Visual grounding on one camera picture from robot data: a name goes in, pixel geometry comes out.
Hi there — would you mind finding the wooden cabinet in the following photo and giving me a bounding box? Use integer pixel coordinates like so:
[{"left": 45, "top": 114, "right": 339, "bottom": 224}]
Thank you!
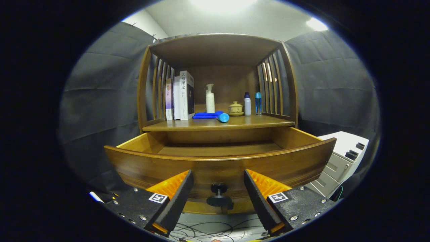
[{"left": 137, "top": 33, "right": 299, "bottom": 145}]

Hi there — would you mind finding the wooden countertop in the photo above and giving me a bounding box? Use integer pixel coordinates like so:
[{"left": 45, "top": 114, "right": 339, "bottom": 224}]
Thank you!
[{"left": 142, "top": 115, "right": 296, "bottom": 132}]

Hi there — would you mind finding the thin white book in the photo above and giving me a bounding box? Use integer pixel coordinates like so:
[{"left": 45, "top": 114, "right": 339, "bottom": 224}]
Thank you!
[{"left": 173, "top": 76, "right": 182, "bottom": 120}]

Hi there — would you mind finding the beige lidded teacup with saucer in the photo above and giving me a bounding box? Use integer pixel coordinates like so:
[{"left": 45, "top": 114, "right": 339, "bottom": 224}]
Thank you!
[{"left": 228, "top": 101, "right": 245, "bottom": 117}]

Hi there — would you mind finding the purple book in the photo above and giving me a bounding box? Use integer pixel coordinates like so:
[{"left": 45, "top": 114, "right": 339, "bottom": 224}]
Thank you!
[{"left": 165, "top": 78, "right": 174, "bottom": 121}]

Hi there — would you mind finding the white pump bottle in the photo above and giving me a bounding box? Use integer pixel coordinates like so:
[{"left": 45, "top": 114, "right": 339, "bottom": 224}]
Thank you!
[{"left": 206, "top": 84, "right": 215, "bottom": 114}]

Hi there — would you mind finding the white filing cabinet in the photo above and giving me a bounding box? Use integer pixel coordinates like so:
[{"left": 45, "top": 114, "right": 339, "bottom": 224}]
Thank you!
[{"left": 304, "top": 131, "right": 370, "bottom": 199}]

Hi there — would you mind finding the wooden drawer with black knob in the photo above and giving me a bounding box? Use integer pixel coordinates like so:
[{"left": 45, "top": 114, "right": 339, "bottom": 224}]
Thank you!
[{"left": 104, "top": 127, "right": 337, "bottom": 215}]

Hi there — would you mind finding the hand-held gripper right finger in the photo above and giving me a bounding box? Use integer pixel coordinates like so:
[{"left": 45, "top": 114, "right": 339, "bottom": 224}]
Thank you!
[{"left": 244, "top": 169, "right": 338, "bottom": 238}]

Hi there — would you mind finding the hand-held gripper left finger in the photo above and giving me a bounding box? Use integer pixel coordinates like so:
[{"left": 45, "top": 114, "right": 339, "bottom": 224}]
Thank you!
[{"left": 102, "top": 169, "right": 194, "bottom": 237}]

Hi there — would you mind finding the large ceiling light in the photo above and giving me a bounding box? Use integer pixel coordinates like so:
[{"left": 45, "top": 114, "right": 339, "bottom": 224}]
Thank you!
[{"left": 190, "top": 0, "right": 257, "bottom": 12}]

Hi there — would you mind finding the small ceiling light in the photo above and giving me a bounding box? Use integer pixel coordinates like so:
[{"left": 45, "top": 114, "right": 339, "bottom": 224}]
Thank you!
[{"left": 306, "top": 17, "right": 329, "bottom": 32}]

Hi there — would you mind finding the blue cloth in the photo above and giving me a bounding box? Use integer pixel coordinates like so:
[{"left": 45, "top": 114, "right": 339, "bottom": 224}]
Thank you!
[{"left": 192, "top": 111, "right": 224, "bottom": 120}]

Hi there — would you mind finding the tangle of black floor cables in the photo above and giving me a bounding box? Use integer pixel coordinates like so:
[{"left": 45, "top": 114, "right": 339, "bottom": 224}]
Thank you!
[{"left": 166, "top": 218, "right": 269, "bottom": 242}]

